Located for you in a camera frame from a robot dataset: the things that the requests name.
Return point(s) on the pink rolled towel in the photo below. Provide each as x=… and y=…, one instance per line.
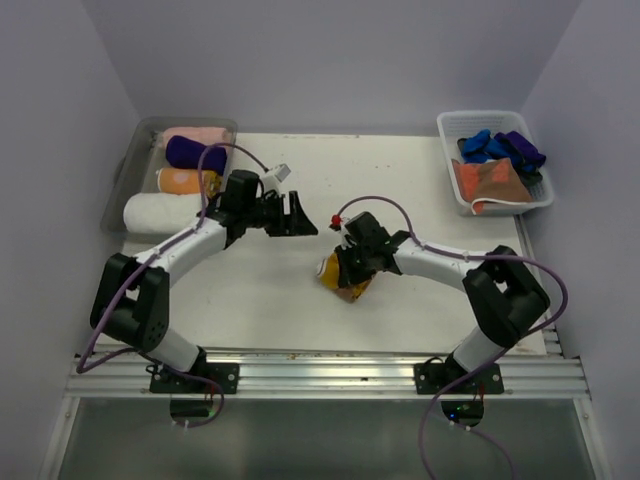
x=203, y=135

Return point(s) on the blue towel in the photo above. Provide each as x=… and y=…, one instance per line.
x=481, y=148

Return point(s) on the purple towel in basket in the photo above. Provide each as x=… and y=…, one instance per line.
x=524, y=155

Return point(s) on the grey plastic tray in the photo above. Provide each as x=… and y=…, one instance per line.
x=137, y=170

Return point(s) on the orange rolled towel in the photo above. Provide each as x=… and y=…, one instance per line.
x=187, y=181

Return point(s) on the yellow bear towel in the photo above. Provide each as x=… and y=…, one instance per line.
x=327, y=275

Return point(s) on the brown orange towel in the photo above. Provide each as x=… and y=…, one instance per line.
x=490, y=186

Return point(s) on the purple rolled towel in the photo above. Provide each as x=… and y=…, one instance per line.
x=184, y=153

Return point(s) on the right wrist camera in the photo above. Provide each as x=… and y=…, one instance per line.
x=337, y=225

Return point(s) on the white rolled towel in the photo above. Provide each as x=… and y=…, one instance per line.
x=160, y=213

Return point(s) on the dark green towel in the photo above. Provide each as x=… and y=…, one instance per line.
x=530, y=179

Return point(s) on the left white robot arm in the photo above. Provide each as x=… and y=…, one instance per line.
x=132, y=303

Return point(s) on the aluminium mounting rail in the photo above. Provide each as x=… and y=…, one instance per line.
x=298, y=375

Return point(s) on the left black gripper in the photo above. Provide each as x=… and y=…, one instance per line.
x=295, y=223

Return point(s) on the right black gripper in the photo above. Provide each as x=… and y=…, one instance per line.
x=348, y=276

